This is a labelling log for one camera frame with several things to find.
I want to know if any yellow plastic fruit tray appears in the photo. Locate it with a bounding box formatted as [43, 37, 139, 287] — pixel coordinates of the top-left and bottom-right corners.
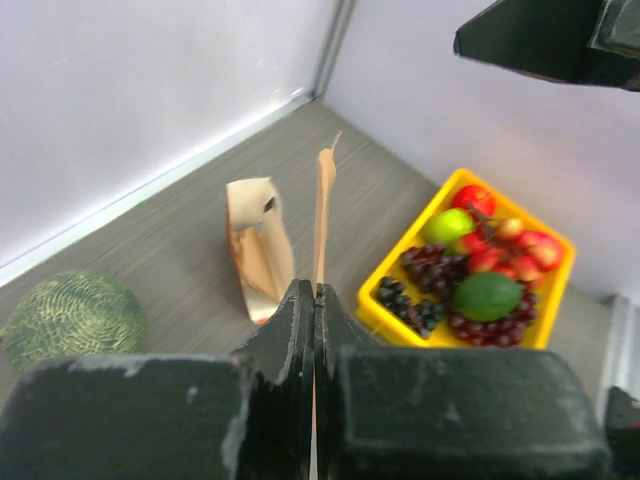
[356, 169, 575, 349]

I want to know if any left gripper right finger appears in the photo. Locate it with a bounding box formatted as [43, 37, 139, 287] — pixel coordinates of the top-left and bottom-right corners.
[314, 284, 380, 479]

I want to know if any large red grape bunch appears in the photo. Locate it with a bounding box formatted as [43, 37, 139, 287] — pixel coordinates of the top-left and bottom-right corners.
[447, 290, 538, 348]

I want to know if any small red grape bunch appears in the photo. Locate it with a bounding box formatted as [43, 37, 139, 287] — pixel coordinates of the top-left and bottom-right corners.
[400, 243, 469, 298]

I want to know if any green netted melon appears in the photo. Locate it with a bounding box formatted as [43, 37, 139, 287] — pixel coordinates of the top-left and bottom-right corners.
[1, 270, 148, 372]

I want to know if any lower red apple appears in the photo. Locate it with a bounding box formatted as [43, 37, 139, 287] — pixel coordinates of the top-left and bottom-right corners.
[524, 231, 564, 272]

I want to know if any black grape bunch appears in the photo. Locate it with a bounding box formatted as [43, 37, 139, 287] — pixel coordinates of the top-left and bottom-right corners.
[375, 276, 445, 338]

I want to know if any dark green lime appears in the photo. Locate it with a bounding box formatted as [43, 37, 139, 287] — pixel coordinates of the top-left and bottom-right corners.
[451, 272, 524, 323]

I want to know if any red apple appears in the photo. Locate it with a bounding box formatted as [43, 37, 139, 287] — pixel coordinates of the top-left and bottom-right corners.
[524, 231, 564, 272]
[451, 184, 496, 216]

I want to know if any light green apple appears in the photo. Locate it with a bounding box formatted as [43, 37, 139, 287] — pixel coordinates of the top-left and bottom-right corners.
[423, 208, 475, 244]

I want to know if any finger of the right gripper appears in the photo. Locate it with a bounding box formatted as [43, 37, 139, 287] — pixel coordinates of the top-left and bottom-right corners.
[453, 0, 607, 84]

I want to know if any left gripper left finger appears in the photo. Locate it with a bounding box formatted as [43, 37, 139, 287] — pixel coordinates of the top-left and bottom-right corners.
[219, 280, 314, 479]

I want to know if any red lychee cluster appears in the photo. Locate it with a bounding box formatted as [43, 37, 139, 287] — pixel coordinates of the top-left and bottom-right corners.
[454, 206, 544, 290]

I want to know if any upper red apple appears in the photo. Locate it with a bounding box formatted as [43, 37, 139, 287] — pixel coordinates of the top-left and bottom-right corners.
[451, 184, 496, 216]

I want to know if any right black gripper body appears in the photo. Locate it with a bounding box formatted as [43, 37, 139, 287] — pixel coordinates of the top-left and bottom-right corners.
[578, 0, 639, 92]

